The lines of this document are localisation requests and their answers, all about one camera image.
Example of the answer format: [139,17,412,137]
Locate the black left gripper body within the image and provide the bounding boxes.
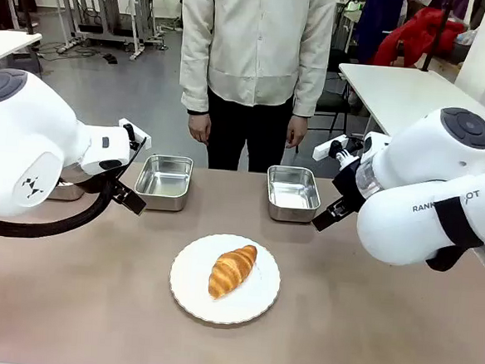
[108,178,138,204]

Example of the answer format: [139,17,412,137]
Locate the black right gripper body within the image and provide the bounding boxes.
[329,165,369,219]

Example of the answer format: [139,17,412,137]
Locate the person's left forearm, cream sleeve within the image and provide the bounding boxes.
[291,39,333,121]

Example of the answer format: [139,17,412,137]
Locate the person's right forearm, cream sleeve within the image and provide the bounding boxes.
[175,31,216,116]

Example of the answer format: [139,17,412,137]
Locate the steel rectangular container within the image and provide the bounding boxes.
[263,164,324,225]
[132,153,195,214]
[46,175,88,204]

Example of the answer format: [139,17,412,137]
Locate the golden croissant bread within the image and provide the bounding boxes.
[207,242,259,303]

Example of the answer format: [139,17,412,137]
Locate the person's left hand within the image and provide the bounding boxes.
[285,115,311,150]

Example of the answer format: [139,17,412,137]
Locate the person's right hand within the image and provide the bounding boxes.
[186,110,213,147]

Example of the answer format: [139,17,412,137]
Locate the black folding chair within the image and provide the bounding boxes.
[313,47,357,135]

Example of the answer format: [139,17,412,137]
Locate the large white side table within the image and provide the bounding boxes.
[332,62,485,145]

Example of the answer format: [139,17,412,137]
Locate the white scalloped plate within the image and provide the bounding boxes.
[166,229,284,329]

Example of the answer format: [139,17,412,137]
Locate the red jacket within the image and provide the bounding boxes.
[373,2,468,72]

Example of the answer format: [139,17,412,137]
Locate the person in cream shirt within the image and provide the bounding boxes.
[171,0,342,179]

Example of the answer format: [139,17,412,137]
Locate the dark blue hanging cloth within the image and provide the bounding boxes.
[352,0,407,67]

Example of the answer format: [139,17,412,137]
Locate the thin black pole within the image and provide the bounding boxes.
[420,0,454,76]

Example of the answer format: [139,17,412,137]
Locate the small white side table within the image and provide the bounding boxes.
[0,29,44,74]

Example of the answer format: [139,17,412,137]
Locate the grey plastic basket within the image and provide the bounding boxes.
[452,28,475,66]

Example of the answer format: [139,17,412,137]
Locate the thick black pole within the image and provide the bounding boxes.
[10,0,38,36]

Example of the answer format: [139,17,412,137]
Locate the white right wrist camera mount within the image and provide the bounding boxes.
[311,132,364,170]

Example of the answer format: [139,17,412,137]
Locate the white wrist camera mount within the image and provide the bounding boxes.
[116,116,154,150]
[311,132,364,170]

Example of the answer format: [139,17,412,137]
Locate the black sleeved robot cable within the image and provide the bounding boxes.
[0,125,149,248]

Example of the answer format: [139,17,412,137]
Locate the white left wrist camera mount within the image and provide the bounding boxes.
[116,116,154,150]

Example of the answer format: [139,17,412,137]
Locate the black strap on arm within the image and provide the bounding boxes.
[424,194,485,275]

